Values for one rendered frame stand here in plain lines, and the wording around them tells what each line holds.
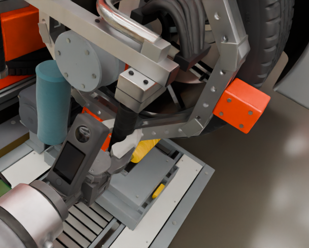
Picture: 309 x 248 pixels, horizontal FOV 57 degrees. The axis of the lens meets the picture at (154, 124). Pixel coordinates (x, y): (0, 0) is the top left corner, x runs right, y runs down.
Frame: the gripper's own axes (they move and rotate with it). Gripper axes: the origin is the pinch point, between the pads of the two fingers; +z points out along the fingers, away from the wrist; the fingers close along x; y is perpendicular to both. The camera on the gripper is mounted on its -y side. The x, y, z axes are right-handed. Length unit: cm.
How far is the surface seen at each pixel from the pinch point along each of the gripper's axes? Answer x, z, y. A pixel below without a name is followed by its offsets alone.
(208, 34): -10, 67, 7
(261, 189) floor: 48, 92, 83
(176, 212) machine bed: 16, 41, 75
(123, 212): -1, 21, 66
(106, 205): -9, 20, 71
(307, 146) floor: 67, 155, 84
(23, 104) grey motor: -54, 20, 46
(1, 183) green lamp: -15.4, -16.6, 17.1
